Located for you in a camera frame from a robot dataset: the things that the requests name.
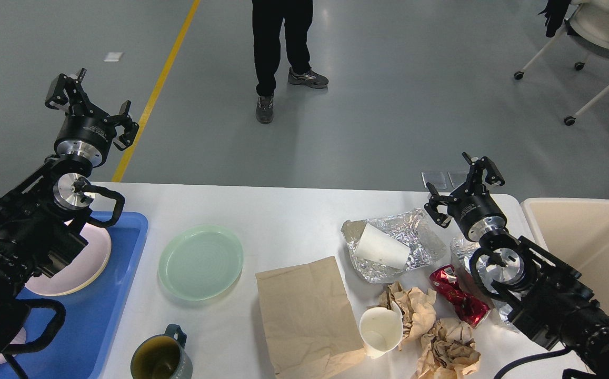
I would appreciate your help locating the blue plastic tray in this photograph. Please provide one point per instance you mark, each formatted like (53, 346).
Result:
(82, 345)

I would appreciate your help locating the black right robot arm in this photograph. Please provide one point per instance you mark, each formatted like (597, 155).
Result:
(549, 304)

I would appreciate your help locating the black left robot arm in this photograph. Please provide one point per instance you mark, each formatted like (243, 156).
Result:
(41, 219)

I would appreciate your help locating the red snack wrapper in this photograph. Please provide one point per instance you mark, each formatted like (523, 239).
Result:
(467, 307)

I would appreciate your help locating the white paper cup lying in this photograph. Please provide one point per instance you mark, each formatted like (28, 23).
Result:
(377, 246)

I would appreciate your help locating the beige plastic bin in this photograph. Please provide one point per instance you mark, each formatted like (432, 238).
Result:
(576, 230)

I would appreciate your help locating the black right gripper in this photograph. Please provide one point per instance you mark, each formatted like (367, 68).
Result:
(477, 212)

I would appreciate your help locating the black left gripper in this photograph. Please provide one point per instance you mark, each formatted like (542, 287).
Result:
(81, 134)

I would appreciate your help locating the crumpled foil right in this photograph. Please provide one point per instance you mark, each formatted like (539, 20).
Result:
(461, 251)

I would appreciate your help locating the pink plate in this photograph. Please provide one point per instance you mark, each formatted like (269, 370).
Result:
(82, 271)

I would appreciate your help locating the dark teal mug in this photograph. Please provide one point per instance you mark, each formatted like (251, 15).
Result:
(162, 356)

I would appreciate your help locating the black garment on chair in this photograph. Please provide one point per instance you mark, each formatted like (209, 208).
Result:
(554, 13)

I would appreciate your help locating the crumpled brown paper upper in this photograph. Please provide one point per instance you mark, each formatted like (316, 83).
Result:
(416, 306)

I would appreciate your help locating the brown paper bag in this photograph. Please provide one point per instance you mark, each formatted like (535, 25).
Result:
(308, 321)

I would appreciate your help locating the crumpled brown paper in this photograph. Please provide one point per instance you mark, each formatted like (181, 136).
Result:
(448, 351)
(416, 306)

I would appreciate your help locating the white rolling chair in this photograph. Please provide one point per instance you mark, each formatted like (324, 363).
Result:
(587, 24)

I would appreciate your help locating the crumpled brown paper lower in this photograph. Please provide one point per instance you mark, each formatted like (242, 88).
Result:
(448, 351)

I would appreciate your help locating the crumpled aluminium foil sheet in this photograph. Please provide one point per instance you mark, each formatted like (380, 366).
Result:
(412, 228)

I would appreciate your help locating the white paper cup upright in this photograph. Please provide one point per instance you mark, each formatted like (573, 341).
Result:
(381, 330)

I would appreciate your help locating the light green plate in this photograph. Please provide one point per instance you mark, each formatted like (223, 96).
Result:
(201, 263)

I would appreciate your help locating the person in black trousers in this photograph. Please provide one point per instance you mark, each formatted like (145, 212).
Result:
(269, 20)

